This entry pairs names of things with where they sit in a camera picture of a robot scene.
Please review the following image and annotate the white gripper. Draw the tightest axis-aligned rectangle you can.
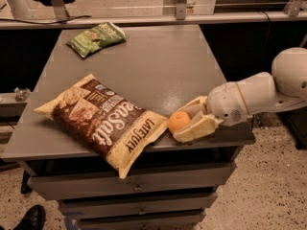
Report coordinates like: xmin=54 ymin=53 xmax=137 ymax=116
xmin=173 ymin=82 xmax=249 ymax=143

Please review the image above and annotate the orange fruit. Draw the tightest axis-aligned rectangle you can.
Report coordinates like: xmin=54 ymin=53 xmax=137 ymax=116
xmin=168 ymin=111 xmax=191 ymax=133

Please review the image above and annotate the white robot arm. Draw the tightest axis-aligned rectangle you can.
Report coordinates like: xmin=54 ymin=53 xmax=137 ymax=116
xmin=173 ymin=47 xmax=307 ymax=143

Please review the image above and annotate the brown Late July chip bag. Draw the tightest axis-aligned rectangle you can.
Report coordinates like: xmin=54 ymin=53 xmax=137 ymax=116
xmin=35 ymin=75 xmax=167 ymax=179

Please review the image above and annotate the green chip bag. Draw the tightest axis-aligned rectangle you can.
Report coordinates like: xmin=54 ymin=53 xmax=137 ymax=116
xmin=67 ymin=22 xmax=126 ymax=58

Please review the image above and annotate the grey drawer cabinet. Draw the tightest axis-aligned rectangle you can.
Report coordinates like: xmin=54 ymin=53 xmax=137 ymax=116
xmin=2 ymin=25 xmax=255 ymax=230

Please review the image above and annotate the crumpled clear plastic object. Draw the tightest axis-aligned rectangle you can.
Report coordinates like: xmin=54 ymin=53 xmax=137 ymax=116
xmin=14 ymin=87 xmax=31 ymax=102

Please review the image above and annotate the black shoe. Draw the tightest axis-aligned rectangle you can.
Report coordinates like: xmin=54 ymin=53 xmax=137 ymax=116
xmin=13 ymin=205 xmax=46 ymax=230

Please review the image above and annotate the grey metal rail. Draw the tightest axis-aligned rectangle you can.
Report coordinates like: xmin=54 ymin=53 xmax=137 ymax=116
xmin=0 ymin=11 xmax=307 ymax=30

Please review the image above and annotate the black cable on rail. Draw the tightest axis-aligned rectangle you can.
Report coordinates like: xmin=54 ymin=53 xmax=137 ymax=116
xmin=0 ymin=14 xmax=92 ymax=26

